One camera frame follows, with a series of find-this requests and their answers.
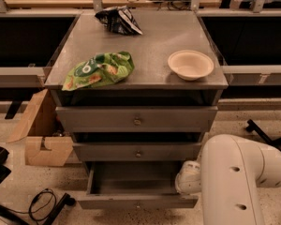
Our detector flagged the green chip bag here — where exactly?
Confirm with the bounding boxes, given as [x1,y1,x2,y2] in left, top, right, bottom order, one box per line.
[62,52,135,91]

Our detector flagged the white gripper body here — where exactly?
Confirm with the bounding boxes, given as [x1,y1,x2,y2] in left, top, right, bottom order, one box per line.
[175,160,201,194]

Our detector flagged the dark blue chip bag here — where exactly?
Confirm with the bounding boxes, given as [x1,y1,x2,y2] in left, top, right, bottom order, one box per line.
[95,6,142,36]

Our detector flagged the grey middle drawer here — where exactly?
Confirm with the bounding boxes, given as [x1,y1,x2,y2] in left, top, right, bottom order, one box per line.
[73,142,200,161]

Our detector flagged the black stand leg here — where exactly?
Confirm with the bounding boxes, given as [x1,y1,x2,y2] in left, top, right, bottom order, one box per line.
[245,119,281,152]
[0,189,76,225]

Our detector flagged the black stand leg right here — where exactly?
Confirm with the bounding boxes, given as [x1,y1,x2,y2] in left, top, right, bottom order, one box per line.
[245,119,281,152]

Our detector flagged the black cable on floor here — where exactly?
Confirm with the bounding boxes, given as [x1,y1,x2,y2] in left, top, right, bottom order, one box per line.
[3,187,58,222]

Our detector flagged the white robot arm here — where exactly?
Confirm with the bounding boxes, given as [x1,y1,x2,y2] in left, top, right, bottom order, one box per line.
[175,134,281,225]

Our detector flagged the grey drawer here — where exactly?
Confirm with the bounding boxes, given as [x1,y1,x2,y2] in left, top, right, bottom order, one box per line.
[56,106,217,133]
[73,142,200,161]
[78,161,198,209]

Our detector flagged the cardboard box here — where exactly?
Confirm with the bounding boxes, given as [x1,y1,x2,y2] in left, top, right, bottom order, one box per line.
[7,89,73,167]

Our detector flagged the grey top drawer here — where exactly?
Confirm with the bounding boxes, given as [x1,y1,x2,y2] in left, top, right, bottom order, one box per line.
[56,106,217,133]

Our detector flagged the grey drawer cabinet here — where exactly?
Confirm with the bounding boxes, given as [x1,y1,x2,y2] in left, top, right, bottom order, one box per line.
[44,8,229,186]

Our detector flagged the grey bottom drawer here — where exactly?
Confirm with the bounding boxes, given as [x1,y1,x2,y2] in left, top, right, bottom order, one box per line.
[78,161,198,209]

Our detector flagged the black stand leg left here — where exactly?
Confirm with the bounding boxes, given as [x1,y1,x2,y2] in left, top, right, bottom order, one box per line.
[0,189,76,225]

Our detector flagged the white paper bowl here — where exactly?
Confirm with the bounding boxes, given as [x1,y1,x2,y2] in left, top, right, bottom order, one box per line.
[168,50,214,81]

